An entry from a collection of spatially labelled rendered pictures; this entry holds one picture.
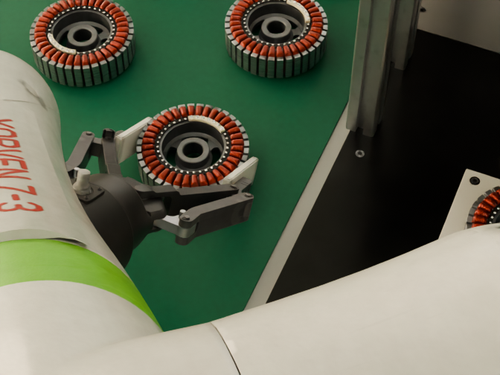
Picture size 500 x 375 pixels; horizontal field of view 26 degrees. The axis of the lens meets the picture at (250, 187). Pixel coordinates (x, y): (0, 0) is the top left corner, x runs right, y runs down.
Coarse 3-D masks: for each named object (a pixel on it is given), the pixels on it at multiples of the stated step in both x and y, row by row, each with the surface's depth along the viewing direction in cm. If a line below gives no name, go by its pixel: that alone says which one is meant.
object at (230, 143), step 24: (168, 120) 109; (192, 120) 109; (216, 120) 109; (144, 144) 107; (168, 144) 110; (192, 144) 109; (216, 144) 110; (240, 144) 107; (144, 168) 106; (168, 168) 106; (192, 168) 108; (216, 168) 106
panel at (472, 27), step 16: (432, 0) 115; (448, 0) 114; (464, 0) 113; (480, 0) 112; (496, 0) 112; (432, 16) 117; (448, 16) 116; (464, 16) 115; (480, 16) 114; (496, 16) 113; (432, 32) 118; (448, 32) 118; (464, 32) 117; (480, 32) 116; (496, 32) 115; (496, 48) 116
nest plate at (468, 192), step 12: (468, 180) 105; (480, 180) 105; (492, 180) 105; (468, 192) 104; (480, 192) 104; (456, 204) 103; (468, 204) 103; (456, 216) 102; (444, 228) 102; (456, 228) 102
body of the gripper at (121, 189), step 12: (96, 180) 91; (108, 180) 91; (120, 180) 92; (132, 180) 98; (120, 192) 90; (132, 192) 91; (132, 204) 91; (144, 204) 94; (156, 204) 95; (132, 216) 90; (144, 216) 92; (156, 216) 94; (132, 228) 90; (144, 228) 92; (156, 228) 94
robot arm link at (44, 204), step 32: (0, 64) 70; (0, 96) 65; (32, 96) 68; (0, 128) 60; (32, 128) 62; (0, 160) 55; (32, 160) 56; (64, 160) 66; (0, 192) 50; (32, 192) 50; (64, 192) 54; (0, 224) 45; (32, 224) 45; (64, 224) 47
